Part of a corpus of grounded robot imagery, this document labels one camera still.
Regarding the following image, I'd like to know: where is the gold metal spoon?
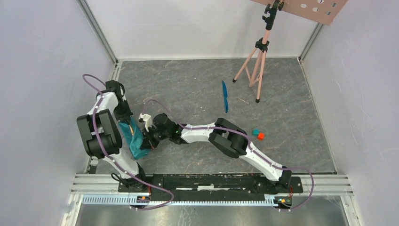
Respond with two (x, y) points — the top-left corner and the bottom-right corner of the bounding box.
(129, 123), (136, 136)

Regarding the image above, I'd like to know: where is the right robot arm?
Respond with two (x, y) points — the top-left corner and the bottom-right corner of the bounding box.
(139, 113), (292, 192)

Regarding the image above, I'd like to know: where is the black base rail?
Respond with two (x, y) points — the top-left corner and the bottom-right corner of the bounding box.
(111, 173), (303, 209)

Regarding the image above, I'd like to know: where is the teal small cube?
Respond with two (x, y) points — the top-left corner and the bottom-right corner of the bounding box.
(252, 129), (260, 136)

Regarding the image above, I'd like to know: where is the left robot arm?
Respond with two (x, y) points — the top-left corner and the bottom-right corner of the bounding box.
(77, 80), (149, 192)

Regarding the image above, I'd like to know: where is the red small cube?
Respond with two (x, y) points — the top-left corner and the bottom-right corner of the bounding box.
(257, 132), (265, 140)

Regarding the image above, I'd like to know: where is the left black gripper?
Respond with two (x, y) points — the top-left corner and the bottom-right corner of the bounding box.
(113, 99), (133, 125)

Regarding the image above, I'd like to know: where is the pink perforated board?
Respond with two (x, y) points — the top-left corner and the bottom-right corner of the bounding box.
(249, 0), (349, 27)

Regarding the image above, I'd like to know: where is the pink tripod stand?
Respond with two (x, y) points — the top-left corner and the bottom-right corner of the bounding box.
(232, 0), (284, 103)

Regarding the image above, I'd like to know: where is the teal cloth napkin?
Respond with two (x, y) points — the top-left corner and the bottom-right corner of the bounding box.
(118, 118), (151, 160)

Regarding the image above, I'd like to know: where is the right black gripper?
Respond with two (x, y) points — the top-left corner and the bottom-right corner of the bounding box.
(140, 125), (170, 150)

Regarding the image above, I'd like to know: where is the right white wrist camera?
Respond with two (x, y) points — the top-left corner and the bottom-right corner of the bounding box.
(138, 113), (153, 132)

